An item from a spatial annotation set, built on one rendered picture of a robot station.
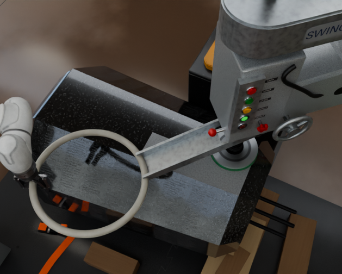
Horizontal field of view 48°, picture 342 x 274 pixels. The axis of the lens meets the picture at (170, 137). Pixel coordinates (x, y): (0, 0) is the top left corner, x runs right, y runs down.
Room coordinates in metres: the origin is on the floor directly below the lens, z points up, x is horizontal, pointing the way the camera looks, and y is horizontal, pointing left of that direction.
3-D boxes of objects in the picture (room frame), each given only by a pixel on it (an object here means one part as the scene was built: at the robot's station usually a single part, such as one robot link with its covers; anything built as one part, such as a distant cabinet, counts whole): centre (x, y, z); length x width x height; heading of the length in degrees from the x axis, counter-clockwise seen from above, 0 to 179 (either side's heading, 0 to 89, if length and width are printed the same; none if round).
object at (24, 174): (0.65, 0.57, 1.10); 0.09 x 0.09 x 0.06
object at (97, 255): (0.48, 0.40, 0.07); 0.30 x 0.12 x 0.12; 64
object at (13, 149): (0.67, 0.57, 1.21); 0.13 x 0.11 x 0.16; 5
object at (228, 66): (0.81, -0.36, 1.34); 0.36 x 0.22 x 0.45; 103
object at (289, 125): (0.70, -0.43, 1.22); 0.15 x 0.10 x 0.15; 103
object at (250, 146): (0.79, -0.28, 0.87); 0.21 x 0.21 x 0.01
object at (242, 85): (0.67, -0.24, 1.39); 0.08 x 0.03 x 0.28; 103
